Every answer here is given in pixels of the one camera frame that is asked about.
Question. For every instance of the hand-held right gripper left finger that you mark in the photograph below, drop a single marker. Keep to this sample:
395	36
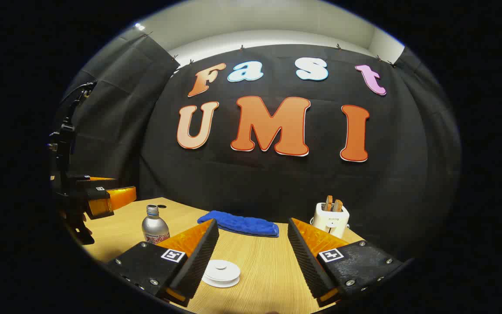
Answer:
198	261

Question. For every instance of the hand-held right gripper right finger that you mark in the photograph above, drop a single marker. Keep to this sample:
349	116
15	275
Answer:
307	266

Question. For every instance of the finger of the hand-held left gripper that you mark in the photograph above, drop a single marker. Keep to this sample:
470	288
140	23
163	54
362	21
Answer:
118	197
89	179

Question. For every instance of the white teacup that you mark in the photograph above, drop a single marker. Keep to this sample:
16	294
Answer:
233	279

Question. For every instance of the silver water bottle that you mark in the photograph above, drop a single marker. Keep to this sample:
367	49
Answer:
155	229

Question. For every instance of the cream toaster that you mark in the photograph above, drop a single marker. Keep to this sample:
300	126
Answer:
330	222

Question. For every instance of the blue towel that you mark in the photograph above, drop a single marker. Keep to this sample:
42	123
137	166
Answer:
242	224

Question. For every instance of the black backdrop cloth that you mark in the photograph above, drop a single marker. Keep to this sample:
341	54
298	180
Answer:
255	183

